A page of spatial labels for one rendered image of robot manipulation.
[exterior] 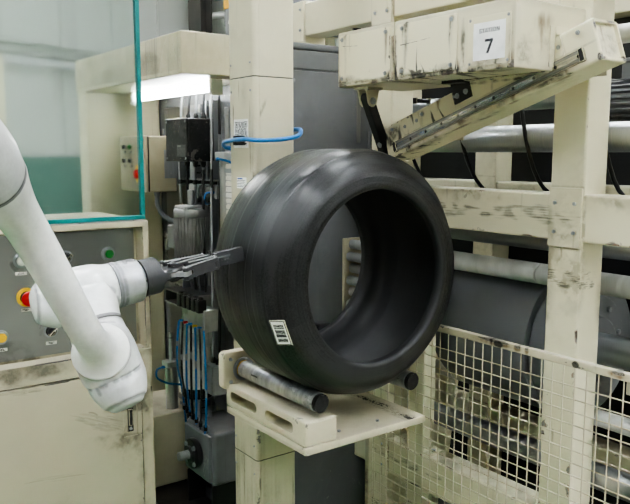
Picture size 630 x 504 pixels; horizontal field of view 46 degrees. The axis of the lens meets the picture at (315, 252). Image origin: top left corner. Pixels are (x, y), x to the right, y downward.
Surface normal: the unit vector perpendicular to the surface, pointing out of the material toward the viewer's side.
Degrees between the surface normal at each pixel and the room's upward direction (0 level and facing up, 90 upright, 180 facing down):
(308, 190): 57
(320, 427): 90
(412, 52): 90
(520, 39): 90
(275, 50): 90
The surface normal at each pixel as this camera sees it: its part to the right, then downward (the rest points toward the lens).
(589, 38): -0.81, 0.07
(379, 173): 0.58, -0.08
